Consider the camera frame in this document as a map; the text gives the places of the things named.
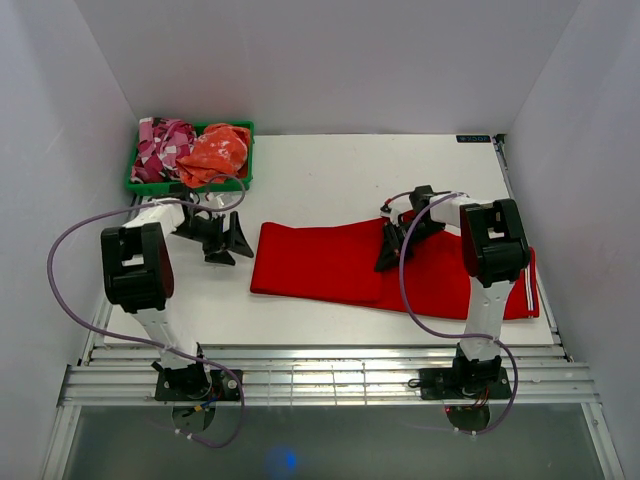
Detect orange crumpled garment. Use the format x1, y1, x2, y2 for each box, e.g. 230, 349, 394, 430
176, 123, 252, 189

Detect pink patterned garment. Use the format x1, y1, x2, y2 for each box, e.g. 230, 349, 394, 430
130, 117, 196, 184

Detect green plastic tray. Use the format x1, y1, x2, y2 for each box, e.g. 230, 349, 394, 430
125, 120, 254, 196

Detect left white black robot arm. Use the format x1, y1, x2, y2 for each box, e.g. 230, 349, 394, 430
100, 189, 254, 402

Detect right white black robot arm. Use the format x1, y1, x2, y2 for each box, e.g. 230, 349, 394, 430
375, 185, 532, 407

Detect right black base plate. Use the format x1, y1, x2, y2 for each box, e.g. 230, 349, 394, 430
418, 367, 512, 400

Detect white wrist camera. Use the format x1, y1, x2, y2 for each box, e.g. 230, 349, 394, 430
203, 192, 244, 212
379, 199, 405, 226

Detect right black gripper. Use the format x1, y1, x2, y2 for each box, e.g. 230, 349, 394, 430
375, 219, 446, 273

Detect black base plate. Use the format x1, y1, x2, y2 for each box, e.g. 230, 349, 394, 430
418, 367, 512, 400
153, 365, 243, 402

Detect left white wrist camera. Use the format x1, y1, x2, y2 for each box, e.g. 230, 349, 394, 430
203, 192, 244, 212

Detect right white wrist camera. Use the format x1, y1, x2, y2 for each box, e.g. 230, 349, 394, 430
379, 199, 405, 226

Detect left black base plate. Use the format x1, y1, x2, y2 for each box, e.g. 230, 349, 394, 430
153, 365, 243, 402

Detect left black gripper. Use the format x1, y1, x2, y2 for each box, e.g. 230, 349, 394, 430
172, 211, 254, 265

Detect aluminium frame rail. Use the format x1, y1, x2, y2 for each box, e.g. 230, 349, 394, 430
59, 345, 600, 407

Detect red trousers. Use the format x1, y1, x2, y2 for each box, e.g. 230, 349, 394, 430
248, 209, 541, 321

